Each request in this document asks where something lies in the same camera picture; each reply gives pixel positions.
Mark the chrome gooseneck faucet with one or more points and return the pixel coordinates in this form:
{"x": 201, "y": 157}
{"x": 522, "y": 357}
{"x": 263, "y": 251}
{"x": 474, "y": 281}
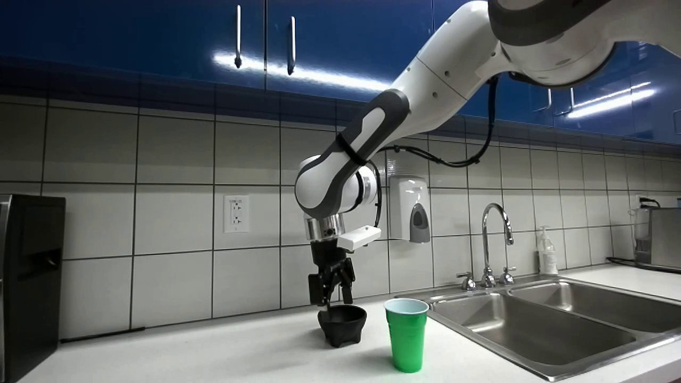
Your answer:
{"x": 486, "y": 241}

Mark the silver countertop appliance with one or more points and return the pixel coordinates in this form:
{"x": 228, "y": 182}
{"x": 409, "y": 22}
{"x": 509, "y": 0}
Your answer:
{"x": 661, "y": 237}

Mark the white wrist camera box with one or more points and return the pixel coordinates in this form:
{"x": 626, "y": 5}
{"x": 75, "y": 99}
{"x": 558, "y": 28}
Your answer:
{"x": 360, "y": 237}

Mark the blue wall cabinets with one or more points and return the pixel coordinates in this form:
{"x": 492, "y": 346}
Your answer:
{"x": 141, "y": 44}

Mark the white wall outlet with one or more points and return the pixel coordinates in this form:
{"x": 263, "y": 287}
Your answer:
{"x": 236, "y": 214}

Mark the stainless steel double sink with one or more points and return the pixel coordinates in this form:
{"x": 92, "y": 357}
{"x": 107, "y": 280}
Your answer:
{"x": 545, "y": 327}

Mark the white wall soap dispenser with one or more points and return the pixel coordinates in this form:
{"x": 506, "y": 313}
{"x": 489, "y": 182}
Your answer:
{"x": 406, "y": 210}

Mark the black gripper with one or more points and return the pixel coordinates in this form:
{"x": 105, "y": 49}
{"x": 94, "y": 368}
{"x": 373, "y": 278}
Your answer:
{"x": 331, "y": 266}

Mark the black bowl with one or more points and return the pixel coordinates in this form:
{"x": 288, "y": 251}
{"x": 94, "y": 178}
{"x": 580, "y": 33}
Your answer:
{"x": 342, "y": 327}

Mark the black coffee maker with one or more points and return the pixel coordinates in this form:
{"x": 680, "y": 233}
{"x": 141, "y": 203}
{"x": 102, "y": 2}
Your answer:
{"x": 33, "y": 283}

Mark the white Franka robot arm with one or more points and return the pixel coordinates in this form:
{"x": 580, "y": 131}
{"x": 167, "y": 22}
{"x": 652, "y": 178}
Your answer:
{"x": 439, "y": 78}

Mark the green plastic cup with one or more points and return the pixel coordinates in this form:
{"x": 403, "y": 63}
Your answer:
{"x": 406, "y": 341}

